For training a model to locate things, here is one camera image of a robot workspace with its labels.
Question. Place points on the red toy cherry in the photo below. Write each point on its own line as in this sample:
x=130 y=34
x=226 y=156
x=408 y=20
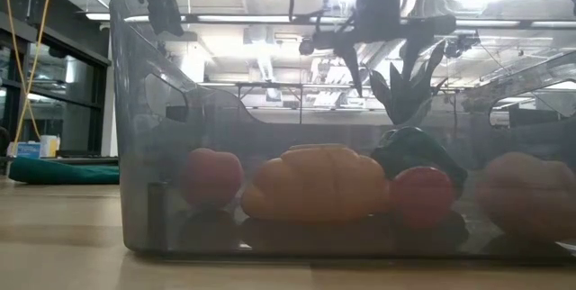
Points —
x=420 y=197

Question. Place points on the dark green cloth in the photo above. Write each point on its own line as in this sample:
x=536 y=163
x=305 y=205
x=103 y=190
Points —
x=63 y=174

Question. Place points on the green toy bell pepper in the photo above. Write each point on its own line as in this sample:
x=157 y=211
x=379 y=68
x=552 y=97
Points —
x=414 y=146

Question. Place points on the black round camera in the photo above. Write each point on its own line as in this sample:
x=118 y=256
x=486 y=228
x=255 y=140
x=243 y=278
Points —
x=306 y=48

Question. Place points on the orange pumpkin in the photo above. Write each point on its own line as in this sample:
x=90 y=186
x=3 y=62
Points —
x=315 y=184

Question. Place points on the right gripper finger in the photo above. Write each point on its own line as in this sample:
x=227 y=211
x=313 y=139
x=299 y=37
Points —
x=348 y=67
x=413 y=53

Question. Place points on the grey translucent plastic tupperware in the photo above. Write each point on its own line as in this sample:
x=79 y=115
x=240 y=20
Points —
x=148 y=146

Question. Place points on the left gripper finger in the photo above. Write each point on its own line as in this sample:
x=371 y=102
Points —
x=162 y=11

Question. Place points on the black metal rig frame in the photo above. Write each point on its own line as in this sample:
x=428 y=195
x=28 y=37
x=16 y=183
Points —
x=90 y=160

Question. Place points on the blue box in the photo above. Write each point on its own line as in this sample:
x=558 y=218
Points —
x=27 y=151

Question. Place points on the snake plant in white pot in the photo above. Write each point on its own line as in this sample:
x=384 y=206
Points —
x=402 y=105

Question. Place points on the white cup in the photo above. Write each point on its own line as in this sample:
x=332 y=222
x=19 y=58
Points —
x=49 y=146

